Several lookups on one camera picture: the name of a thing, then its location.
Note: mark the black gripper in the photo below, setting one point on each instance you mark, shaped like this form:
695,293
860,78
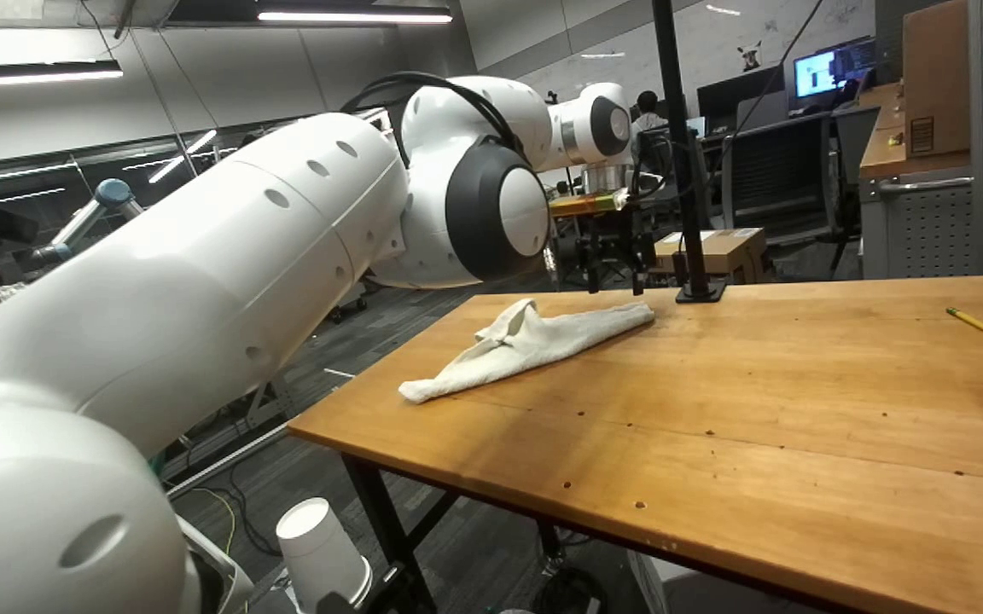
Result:
614,222

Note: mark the white terry towel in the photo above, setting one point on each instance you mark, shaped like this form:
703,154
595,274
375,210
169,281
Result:
537,336

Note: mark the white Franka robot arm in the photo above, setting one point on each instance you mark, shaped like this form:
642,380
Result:
195,296

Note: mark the grey background robot arm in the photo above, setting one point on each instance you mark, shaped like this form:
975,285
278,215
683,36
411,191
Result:
110,191

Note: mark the long wooden work desk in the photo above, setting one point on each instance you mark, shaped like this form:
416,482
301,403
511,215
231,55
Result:
582,206

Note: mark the black upright pole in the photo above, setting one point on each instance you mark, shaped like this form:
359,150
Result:
683,172

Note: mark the lit computer monitor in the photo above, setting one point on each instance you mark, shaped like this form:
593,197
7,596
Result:
834,74

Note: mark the grey drawer cabinet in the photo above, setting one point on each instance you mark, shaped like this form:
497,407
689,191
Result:
937,222

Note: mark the long ceiling light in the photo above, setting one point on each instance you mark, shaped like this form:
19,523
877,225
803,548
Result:
355,14
36,74

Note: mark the large cardboard box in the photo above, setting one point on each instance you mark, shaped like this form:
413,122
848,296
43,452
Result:
948,71

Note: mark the white paper cup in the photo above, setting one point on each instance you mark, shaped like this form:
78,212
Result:
314,549

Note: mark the black metal table frame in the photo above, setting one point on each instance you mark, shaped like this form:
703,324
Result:
383,523

